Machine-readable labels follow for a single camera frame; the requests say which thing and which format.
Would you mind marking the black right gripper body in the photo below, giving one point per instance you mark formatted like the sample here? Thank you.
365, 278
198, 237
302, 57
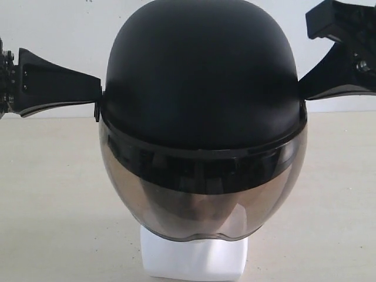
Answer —
341, 22

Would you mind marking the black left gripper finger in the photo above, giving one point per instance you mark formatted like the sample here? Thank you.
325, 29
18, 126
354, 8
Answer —
41, 85

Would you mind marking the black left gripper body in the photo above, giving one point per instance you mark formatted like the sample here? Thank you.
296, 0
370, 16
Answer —
8, 82

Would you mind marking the white mannequin head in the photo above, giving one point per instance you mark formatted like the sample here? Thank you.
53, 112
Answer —
198, 260

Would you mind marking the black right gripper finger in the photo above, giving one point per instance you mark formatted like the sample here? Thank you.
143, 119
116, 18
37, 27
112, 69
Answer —
348, 69

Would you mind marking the black helmet with visor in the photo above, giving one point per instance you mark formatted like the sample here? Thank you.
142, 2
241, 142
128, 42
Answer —
202, 131

